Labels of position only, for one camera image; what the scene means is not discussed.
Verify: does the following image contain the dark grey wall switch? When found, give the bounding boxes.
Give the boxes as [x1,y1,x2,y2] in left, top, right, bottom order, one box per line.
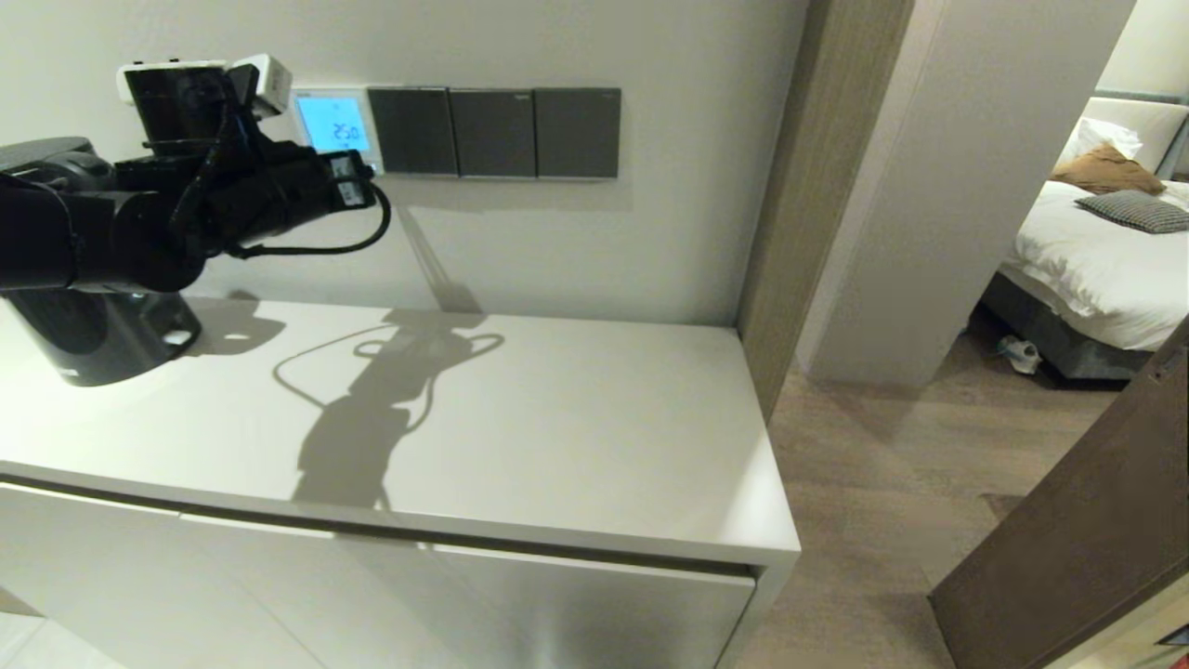
[534,88,621,181]
[451,89,539,180]

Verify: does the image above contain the white pillow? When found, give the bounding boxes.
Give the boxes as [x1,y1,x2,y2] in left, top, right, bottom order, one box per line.
[1054,118,1143,170]

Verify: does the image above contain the brown wooden door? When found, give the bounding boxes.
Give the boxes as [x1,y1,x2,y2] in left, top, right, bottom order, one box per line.
[929,316,1189,669]

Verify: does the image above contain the cream upholstered headboard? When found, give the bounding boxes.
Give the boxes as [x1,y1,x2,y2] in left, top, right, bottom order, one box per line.
[1080,89,1189,177]

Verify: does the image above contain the checkered grey cushion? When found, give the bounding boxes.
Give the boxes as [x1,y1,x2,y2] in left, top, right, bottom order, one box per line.
[1075,190,1189,236]

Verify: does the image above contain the white slippers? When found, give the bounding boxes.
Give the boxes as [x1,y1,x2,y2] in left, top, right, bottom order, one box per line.
[996,334,1043,377]

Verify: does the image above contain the light wood door frame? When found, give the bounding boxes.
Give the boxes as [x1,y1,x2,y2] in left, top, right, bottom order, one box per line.
[737,0,917,424]

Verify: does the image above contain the white bed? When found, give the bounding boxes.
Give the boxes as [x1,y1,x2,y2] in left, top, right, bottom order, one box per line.
[999,179,1189,354]

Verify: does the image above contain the white cabinet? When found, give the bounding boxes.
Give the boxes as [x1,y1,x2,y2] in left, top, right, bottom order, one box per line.
[0,297,802,669]

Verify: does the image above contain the brown cushion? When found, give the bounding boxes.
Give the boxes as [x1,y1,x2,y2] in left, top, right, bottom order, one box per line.
[1050,144,1166,198]

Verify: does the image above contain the dark grey double rocker switch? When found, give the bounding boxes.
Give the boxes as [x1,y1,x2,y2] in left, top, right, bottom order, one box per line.
[367,87,460,178]

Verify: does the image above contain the white cabinet door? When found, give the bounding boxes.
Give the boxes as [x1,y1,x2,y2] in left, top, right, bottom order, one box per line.
[181,514,756,669]
[0,481,326,669]

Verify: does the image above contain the dark grey bed base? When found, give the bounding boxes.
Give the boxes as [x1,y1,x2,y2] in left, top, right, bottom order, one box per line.
[969,272,1155,384]

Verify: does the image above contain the black cable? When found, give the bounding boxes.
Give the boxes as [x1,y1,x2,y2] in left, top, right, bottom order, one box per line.
[226,181,392,259]

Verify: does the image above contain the black electric kettle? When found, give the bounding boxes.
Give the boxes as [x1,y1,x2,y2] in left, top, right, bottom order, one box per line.
[0,138,203,387]

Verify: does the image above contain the white wall thermostat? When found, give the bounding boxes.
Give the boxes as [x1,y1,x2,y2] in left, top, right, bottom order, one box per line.
[290,87,385,177]

